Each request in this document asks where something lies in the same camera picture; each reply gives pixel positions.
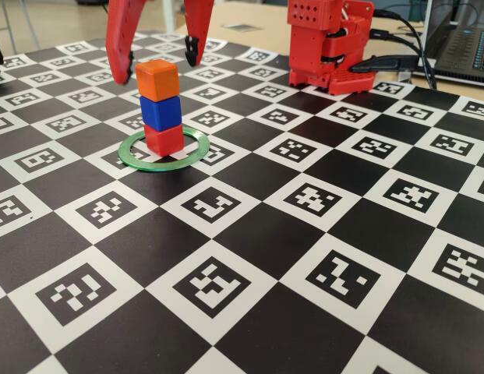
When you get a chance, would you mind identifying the checkerboard marker mat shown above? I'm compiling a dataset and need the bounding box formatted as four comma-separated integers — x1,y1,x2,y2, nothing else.
0,33,484,374

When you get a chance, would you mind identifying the black cable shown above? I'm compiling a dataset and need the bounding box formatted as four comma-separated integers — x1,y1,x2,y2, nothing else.
373,8,438,90
369,29,433,85

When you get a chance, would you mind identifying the blue cube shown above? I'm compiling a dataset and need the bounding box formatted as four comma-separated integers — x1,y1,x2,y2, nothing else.
140,94,182,132

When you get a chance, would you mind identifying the dark cable plug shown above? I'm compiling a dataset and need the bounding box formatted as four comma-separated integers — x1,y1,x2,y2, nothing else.
349,54,422,76

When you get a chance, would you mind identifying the small marker paper sheet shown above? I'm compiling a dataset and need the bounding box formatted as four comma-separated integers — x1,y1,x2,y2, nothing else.
221,22,262,33

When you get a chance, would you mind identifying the green flat ring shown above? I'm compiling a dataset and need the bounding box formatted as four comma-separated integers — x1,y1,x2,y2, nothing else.
117,130,210,172

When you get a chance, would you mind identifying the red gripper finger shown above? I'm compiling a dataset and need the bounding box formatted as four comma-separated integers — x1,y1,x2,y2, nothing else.
104,0,147,86
182,0,216,68

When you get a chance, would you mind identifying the orange cube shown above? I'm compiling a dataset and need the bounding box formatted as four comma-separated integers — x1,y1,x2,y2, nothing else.
135,58,181,103

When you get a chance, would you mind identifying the dark laptop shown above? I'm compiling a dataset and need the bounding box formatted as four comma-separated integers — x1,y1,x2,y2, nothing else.
412,0,484,87

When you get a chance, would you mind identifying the red cube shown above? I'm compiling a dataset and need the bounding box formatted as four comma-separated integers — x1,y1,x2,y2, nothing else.
143,124,185,157

